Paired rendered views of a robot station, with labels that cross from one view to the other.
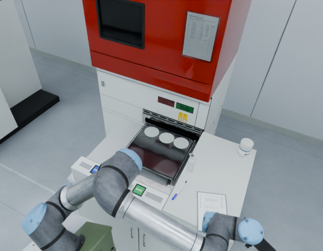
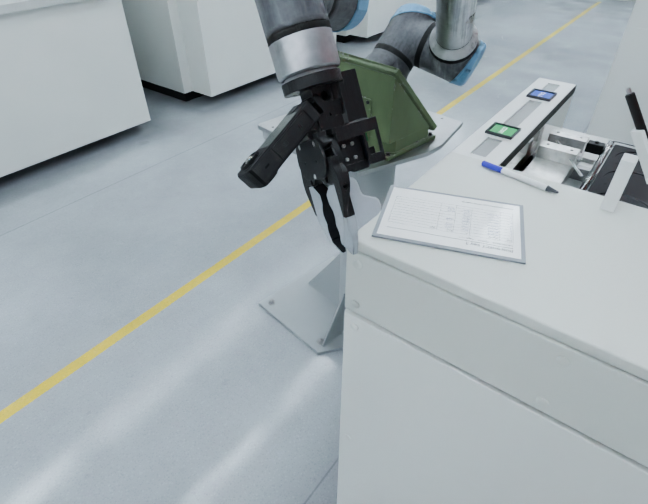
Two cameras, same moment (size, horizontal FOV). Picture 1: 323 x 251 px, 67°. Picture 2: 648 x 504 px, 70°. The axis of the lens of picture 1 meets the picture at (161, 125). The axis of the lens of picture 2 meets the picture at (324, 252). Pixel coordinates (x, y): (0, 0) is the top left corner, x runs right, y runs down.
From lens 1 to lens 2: 1.25 m
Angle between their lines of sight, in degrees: 74
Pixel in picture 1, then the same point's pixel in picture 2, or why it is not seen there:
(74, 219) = (444, 128)
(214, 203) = (482, 228)
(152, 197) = (485, 147)
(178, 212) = (445, 169)
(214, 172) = (632, 262)
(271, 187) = not seen: outside the picture
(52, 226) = (399, 30)
